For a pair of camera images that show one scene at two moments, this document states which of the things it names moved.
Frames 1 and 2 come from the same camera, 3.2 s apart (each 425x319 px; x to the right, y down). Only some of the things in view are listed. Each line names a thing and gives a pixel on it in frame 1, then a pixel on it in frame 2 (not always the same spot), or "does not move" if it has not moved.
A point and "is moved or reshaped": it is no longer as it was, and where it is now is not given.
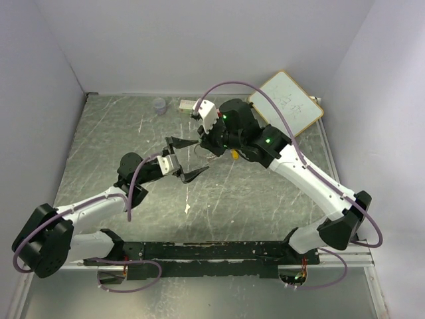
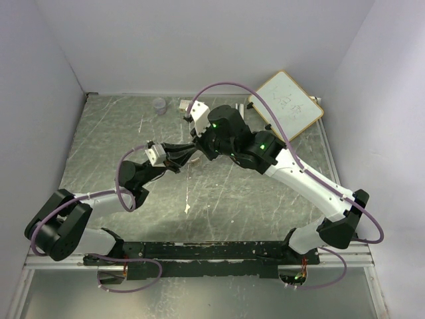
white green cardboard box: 186,106 does not move
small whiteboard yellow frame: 301,109 does not move
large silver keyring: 194,151 is moved or reshaped
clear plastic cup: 160,106 does not move
